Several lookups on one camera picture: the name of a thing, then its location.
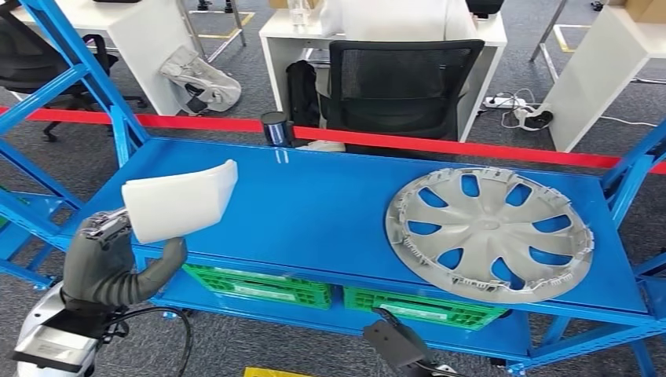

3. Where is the dark stanchion post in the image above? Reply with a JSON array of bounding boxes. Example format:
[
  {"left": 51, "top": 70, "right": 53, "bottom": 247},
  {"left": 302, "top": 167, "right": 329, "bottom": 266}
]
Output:
[{"left": 260, "top": 110, "right": 295, "bottom": 148}]

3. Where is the steel table frame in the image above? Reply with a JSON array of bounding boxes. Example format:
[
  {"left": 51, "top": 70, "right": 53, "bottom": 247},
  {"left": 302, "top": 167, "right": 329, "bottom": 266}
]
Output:
[
  {"left": 529, "top": 0, "right": 666, "bottom": 86},
  {"left": 177, "top": 0, "right": 248, "bottom": 64}
]

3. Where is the grey backpack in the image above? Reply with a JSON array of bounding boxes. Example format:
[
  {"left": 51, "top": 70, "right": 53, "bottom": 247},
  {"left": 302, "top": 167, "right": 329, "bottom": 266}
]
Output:
[{"left": 158, "top": 46, "right": 243, "bottom": 116}]

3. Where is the black desk item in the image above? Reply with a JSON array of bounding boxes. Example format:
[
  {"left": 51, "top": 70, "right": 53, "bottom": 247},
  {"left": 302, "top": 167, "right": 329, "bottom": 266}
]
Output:
[{"left": 464, "top": 0, "right": 506, "bottom": 19}]

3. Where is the black power adapter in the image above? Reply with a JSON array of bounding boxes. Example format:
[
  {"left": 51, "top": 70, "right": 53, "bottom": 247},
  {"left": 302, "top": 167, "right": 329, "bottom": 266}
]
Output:
[{"left": 514, "top": 105, "right": 554, "bottom": 132}]

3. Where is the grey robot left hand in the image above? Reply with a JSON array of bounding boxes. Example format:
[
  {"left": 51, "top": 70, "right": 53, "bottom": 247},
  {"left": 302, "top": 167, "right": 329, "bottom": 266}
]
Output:
[{"left": 61, "top": 207, "right": 188, "bottom": 313}]

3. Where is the black mesh office chair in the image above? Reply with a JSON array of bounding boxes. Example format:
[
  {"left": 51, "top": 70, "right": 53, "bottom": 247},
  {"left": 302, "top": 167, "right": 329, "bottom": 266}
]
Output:
[{"left": 318, "top": 39, "right": 486, "bottom": 155}]

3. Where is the silver wheel hubcap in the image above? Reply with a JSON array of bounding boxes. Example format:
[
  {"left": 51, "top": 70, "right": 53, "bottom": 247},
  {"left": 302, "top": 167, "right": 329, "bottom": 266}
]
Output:
[{"left": 385, "top": 166, "right": 595, "bottom": 306}]

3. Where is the white power strip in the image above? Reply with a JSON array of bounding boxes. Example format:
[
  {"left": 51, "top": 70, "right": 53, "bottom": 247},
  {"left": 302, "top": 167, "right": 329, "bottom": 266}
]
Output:
[{"left": 482, "top": 96, "right": 526, "bottom": 109}]

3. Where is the cardboard box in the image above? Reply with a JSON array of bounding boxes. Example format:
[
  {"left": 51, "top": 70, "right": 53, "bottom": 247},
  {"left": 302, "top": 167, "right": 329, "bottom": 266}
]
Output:
[{"left": 606, "top": 0, "right": 666, "bottom": 24}]

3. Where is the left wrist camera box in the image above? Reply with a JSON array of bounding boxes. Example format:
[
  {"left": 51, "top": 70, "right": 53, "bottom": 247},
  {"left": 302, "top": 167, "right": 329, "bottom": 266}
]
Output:
[{"left": 11, "top": 308, "right": 108, "bottom": 374}]

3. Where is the black backpack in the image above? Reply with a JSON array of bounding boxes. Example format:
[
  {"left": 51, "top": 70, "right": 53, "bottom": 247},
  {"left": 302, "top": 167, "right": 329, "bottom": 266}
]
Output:
[{"left": 284, "top": 60, "right": 321, "bottom": 129}]

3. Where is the black cable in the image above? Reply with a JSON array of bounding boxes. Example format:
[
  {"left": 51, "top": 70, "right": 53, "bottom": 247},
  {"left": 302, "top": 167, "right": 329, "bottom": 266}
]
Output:
[{"left": 88, "top": 306, "right": 195, "bottom": 377}]

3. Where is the red barrier belt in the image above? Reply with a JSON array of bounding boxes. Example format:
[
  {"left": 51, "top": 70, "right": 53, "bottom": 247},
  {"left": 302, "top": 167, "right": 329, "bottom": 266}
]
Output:
[
  {"left": 292, "top": 126, "right": 666, "bottom": 175},
  {"left": 0, "top": 106, "right": 264, "bottom": 134}
]

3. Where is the white curved plastic part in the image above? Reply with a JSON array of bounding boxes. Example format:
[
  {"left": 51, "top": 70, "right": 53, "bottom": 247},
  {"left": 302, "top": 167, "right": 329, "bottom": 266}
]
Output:
[{"left": 121, "top": 159, "right": 240, "bottom": 246}]

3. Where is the clear plastic bottle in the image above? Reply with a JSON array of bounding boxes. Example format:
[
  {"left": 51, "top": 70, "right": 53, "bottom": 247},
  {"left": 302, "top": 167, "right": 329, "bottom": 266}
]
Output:
[{"left": 287, "top": 0, "right": 312, "bottom": 27}]

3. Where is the blue metal shelf rack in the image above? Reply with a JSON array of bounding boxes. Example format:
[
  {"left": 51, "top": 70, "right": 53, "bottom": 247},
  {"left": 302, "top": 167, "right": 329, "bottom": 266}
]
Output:
[
  {"left": 0, "top": 181, "right": 58, "bottom": 290},
  {"left": 0, "top": 0, "right": 666, "bottom": 377},
  {"left": 627, "top": 252, "right": 666, "bottom": 377}
]

